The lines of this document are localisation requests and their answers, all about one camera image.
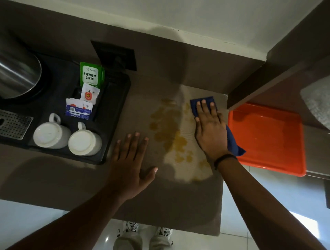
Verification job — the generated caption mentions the black serving tray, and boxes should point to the black serving tray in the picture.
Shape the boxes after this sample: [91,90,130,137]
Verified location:
[0,53,132,165]

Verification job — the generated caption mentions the perforated metal drip grate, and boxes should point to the perforated metal drip grate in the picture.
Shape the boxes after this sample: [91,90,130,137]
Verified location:
[0,109,34,140]

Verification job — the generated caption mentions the grey trousers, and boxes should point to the grey trousers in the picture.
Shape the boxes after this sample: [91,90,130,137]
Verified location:
[113,230,172,250]

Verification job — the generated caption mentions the person's left forearm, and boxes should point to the person's left forearm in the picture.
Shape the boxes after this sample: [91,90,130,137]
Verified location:
[5,188,136,250]

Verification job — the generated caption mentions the black wall socket plate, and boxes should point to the black wall socket plate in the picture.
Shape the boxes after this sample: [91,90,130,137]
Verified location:
[90,40,137,72]

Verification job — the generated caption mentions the white ceramic mug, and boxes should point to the white ceramic mug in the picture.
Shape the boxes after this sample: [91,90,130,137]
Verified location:
[33,113,72,149]
[68,122,103,156]

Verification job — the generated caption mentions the person's right forearm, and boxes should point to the person's right forearm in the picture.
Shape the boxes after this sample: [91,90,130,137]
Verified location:
[215,156,328,250]

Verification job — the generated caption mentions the person's right shoe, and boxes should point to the person's right shoe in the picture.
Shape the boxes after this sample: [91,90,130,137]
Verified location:
[155,227,173,239]

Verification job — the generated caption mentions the brown wooden shelf board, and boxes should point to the brown wooden shelf board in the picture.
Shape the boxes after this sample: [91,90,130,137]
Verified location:
[227,55,330,112]

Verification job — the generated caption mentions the white sachet with orange print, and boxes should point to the white sachet with orange print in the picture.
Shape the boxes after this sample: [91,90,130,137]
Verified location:
[80,84,100,104]

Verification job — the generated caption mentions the green tea sachet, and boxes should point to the green tea sachet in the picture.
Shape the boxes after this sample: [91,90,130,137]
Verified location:
[79,62,105,89]

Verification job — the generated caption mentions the person's shoe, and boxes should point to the person's shoe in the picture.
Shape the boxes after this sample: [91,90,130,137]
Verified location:
[155,227,173,239]
[122,221,140,234]

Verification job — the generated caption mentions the person's right hand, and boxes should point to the person's right hand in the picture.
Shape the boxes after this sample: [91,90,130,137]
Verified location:
[194,99,234,166]

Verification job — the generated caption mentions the black wristband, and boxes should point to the black wristband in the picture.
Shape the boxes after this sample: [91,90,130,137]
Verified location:
[214,154,238,170]

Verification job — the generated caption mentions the stainless steel kettle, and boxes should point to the stainless steel kettle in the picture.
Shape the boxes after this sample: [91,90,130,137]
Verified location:
[0,33,43,100]

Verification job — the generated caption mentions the grey textured towel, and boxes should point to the grey textured towel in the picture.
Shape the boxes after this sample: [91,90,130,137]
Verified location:
[300,76,330,130]

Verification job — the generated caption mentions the blue and white sachet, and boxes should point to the blue and white sachet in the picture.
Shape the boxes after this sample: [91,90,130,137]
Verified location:
[77,100,94,120]
[65,98,84,119]

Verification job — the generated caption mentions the yellow liquid spill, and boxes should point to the yellow liquid spill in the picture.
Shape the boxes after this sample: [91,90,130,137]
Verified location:
[150,98,213,182]

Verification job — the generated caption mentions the person's left shoe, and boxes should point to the person's left shoe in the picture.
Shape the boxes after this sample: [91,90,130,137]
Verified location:
[122,221,140,234]

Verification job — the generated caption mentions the person's left hand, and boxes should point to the person's left hand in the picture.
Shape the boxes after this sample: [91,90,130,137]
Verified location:
[108,132,158,202]

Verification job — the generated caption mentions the orange plastic tray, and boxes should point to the orange plastic tray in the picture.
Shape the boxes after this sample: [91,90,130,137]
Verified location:
[227,103,307,177]

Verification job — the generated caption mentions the blue cleaning cloth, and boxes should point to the blue cleaning cloth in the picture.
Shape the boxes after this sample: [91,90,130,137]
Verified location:
[190,96,246,157]

